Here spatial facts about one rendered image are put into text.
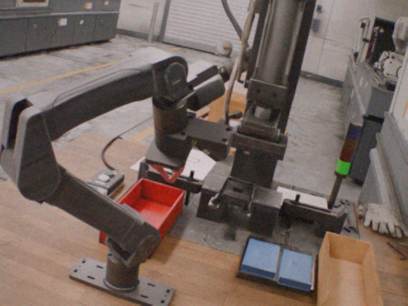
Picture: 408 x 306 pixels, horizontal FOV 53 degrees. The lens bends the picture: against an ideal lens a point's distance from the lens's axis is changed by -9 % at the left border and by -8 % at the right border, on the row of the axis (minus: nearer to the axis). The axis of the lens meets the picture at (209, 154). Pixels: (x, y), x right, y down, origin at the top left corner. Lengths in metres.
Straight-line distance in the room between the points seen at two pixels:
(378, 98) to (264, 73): 3.14
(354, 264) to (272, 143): 0.37
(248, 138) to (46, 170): 0.57
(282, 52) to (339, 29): 9.22
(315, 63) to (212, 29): 2.56
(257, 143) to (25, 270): 0.58
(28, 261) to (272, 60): 0.68
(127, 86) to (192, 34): 10.09
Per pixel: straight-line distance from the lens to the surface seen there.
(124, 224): 0.73
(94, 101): 0.61
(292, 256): 1.03
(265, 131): 1.01
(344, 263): 1.11
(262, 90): 1.01
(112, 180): 1.18
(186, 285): 0.89
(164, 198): 1.14
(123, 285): 0.82
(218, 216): 1.12
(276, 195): 1.15
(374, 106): 4.11
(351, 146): 1.22
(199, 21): 10.65
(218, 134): 0.73
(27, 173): 0.59
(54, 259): 0.91
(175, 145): 0.74
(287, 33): 1.00
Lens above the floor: 1.45
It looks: 21 degrees down
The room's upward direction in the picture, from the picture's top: 12 degrees clockwise
